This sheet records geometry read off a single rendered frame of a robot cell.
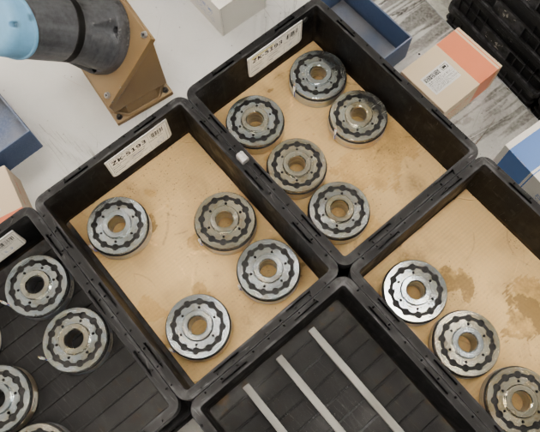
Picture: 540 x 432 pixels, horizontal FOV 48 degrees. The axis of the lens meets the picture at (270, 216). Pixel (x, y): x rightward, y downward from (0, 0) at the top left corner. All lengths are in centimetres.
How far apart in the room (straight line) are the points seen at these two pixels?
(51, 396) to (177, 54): 74
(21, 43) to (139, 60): 21
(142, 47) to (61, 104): 28
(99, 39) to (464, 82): 69
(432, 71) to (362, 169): 29
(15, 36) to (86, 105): 31
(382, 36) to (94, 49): 60
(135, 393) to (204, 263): 23
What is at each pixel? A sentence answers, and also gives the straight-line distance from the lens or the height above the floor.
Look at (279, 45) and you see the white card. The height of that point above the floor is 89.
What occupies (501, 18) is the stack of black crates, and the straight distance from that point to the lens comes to 189.
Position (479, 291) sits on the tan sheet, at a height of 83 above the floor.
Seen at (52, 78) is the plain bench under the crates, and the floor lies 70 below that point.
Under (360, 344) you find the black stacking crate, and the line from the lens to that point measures 99.
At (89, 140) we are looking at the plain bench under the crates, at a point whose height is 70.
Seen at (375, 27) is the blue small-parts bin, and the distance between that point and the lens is 138.
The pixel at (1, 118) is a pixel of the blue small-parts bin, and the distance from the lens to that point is 138.
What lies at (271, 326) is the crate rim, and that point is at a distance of 89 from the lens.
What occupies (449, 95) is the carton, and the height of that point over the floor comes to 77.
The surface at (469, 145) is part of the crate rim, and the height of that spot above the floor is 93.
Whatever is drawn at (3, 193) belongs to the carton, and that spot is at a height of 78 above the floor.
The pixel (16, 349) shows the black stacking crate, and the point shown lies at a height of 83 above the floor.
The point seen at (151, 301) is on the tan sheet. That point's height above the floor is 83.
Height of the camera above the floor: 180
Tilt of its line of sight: 71 degrees down
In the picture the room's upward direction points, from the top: 3 degrees counter-clockwise
